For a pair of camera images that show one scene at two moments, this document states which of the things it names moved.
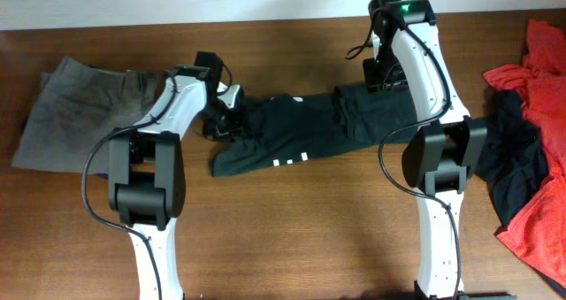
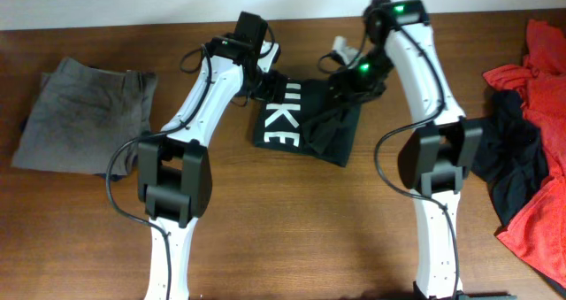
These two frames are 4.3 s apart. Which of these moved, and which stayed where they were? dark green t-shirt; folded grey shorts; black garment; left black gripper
Moved: dark green t-shirt; left black gripper
Stayed: black garment; folded grey shorts
